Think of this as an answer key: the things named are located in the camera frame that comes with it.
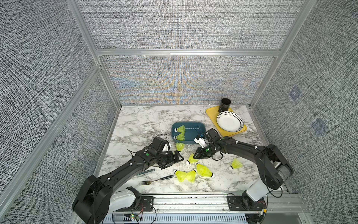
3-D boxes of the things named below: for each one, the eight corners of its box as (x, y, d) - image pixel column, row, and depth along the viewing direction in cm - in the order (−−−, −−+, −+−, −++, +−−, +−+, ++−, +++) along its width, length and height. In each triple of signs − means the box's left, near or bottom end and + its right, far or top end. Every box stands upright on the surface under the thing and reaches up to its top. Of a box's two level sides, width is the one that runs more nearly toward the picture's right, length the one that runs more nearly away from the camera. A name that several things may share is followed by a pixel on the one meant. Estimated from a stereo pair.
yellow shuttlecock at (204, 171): (193, 171, 87) (193, 169, 84) (196, 164, 89) (197, 162, 86) (212, 181, 83) (213, 179, 80) (214, 173, 86) (215, 171, 83)
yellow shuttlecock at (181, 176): (173, 182, 82) (173, 181, 81) (173, 171, 87) (173, 170, 85) (186, 182, 82) (186, 181, 81) (186, 171, 87) (186, 170, 85)
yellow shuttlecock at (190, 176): (185, 183, 82) (186, 182, 80) (185, 170, 87) (185, 168, 85) (197, 183, 82) (197, 182, 80) (196, 170, 87) (196, 168, 85)
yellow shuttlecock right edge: (229, 171, 87) (232, 168, 83) (225, 163, 90) (227, 160, 86) (240, 167, 88) (242, 165, 85) (235, 160, 91) (237, 157, 88)
